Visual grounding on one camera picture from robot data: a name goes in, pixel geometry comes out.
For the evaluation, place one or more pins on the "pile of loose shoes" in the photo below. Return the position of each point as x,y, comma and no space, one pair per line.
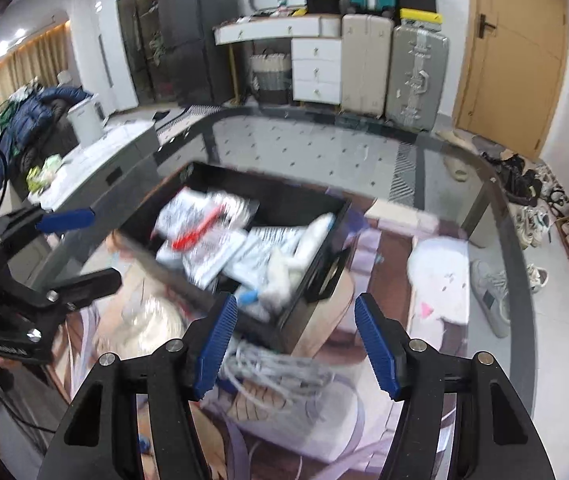
529,195

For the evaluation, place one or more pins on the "white dressing desk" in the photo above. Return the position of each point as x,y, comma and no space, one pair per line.
314,65

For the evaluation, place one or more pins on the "glass display cabinet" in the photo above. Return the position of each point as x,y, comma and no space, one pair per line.
137,35

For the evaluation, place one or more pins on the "black storage box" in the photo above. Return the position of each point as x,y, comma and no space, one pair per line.
299,320

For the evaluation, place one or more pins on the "beige suitcase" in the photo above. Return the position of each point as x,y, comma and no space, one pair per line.
367,65

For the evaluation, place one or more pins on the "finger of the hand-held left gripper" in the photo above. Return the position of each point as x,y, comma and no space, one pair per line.
64,220
84,285

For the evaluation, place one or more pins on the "clear bag of white laces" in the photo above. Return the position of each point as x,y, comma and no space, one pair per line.
274,375

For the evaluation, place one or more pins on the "printed table mat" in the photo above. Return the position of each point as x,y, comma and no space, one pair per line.
394,260

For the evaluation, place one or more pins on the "black refrigerator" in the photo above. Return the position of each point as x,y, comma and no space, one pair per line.
194,35

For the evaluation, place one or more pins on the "white packet with red band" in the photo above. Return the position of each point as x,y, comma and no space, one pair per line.
199,225

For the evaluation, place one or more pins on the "grey marble side table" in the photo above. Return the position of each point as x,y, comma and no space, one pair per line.
114,155

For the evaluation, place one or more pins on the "silver suitcase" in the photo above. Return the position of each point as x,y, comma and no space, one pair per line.
417,75

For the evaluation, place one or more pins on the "blue puffer jacket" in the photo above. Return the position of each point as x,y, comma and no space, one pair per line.
34,115

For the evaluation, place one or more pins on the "white printed packet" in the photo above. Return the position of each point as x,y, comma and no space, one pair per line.
264,250

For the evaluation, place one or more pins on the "clear water bottle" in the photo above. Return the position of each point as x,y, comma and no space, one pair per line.
282,2

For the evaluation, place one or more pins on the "glass table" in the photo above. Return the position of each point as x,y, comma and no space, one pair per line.
314,145

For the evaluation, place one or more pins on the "grey sneaker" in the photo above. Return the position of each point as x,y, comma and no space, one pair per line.
491,295

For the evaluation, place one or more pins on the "wooden door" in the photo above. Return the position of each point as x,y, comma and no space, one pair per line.
509,50

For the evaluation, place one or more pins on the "woven laundry basket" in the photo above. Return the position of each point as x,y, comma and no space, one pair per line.
270,80

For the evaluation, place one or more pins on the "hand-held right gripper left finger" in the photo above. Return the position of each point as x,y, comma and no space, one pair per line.
214,345

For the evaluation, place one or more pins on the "beige slippers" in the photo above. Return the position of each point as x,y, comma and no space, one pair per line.
456,160

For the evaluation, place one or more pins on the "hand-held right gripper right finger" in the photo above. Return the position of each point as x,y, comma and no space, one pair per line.
379,350

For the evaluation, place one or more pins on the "beige curtain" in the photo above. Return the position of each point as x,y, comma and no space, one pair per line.
29,65

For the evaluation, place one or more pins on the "plastic packets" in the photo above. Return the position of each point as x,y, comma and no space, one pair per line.
289,270

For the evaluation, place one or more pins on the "white electric kettle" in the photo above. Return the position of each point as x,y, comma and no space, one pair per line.
84,120

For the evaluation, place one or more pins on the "yellow black shoe box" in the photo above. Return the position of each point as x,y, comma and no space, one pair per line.
422,16

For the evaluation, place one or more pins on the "white dotted rug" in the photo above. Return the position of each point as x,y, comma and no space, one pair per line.
289,155

